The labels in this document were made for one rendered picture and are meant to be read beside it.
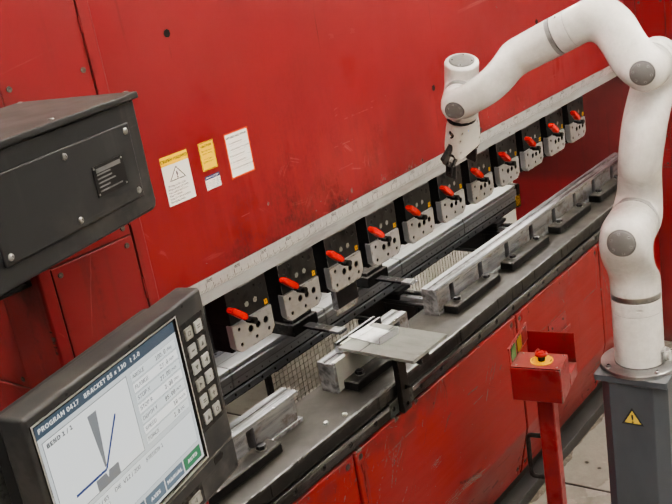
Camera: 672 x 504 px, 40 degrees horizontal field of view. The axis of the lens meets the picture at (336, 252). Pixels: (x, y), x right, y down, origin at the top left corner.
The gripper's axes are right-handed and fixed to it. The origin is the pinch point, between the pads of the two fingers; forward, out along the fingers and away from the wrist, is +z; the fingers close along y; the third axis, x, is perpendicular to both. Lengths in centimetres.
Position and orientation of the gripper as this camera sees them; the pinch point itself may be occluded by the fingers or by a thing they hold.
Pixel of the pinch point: (461, 165)
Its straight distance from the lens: 247.4
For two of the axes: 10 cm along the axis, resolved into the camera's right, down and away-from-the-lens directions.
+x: -7.5, -3.8, 5.3
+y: 6.5, -5.5, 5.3
